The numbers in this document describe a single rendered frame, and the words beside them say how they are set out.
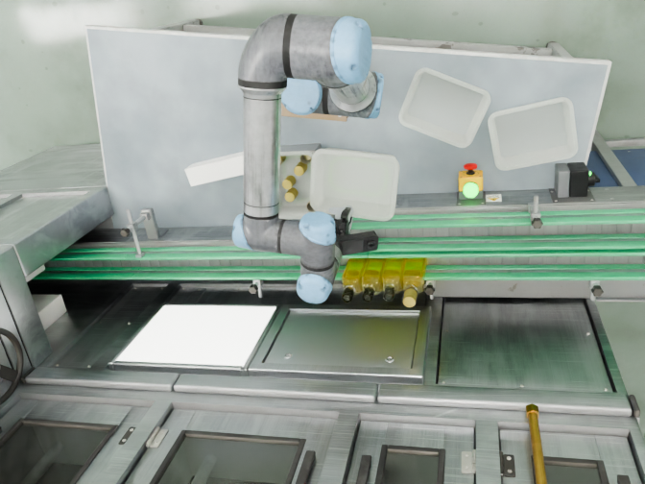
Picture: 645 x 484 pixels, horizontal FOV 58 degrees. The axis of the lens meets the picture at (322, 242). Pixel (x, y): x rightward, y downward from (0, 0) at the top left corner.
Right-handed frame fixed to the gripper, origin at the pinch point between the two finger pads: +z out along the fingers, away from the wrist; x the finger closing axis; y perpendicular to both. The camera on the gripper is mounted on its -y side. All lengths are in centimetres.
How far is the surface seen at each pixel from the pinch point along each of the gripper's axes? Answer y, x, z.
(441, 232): -23.6, 17.0, 20.5
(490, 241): -37.7, 15.9, 17.0
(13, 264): 95, 18, -19
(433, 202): -20.0, 10.0, 26.2
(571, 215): -58, 6, 19
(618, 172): -75, 6, 49
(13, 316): 93, 30, -27
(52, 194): 116, 23, 27
